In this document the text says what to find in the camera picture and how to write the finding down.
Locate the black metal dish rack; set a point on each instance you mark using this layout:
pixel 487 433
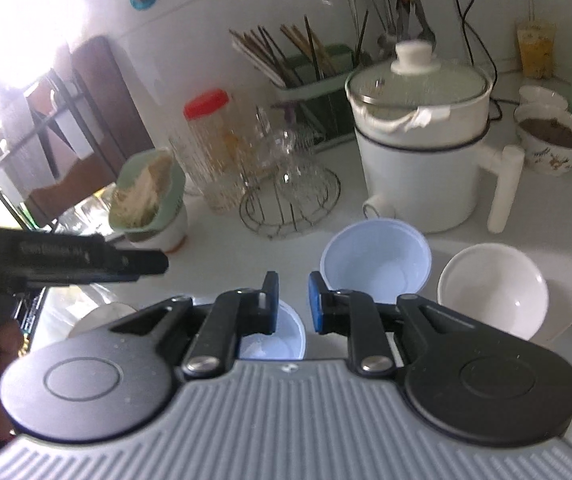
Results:
pixel 28 158

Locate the dry noodle bundle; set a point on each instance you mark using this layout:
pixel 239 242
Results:
pixel 142 183

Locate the light blue plastic bowl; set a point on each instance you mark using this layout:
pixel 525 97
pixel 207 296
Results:
pixel 384 258

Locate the green chopstick holder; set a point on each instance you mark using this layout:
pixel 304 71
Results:
pixel 321 105

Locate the white electric cooking pot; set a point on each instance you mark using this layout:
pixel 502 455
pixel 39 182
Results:
pixel 421 125

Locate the white bowl under strainer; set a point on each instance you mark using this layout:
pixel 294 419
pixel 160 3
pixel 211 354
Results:
pixel 168 240

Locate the red-lidded clear jar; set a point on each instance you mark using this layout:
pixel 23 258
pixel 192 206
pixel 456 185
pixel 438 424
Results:
pixel 215 143

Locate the white ceramic bowl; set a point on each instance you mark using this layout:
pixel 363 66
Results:
pixel 497 285

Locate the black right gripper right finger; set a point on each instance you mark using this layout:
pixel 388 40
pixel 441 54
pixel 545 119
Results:
pixel 381 338

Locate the white leaf-patterned plate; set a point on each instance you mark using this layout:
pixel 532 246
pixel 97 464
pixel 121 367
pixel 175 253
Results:
pixel 104 314

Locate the wire glass holder rack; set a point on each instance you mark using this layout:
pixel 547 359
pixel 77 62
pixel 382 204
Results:
pixel 296 194

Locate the patterned bowl with contents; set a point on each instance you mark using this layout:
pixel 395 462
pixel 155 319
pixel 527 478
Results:
pixel 545 134

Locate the brown wooden cutting board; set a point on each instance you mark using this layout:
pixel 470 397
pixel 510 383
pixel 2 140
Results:
pixel 93 108

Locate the green strainer basket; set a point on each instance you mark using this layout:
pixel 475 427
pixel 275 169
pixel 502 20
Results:
pixel 172 200

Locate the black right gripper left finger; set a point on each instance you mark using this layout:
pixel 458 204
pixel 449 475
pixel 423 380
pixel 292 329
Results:
pixel 202 340

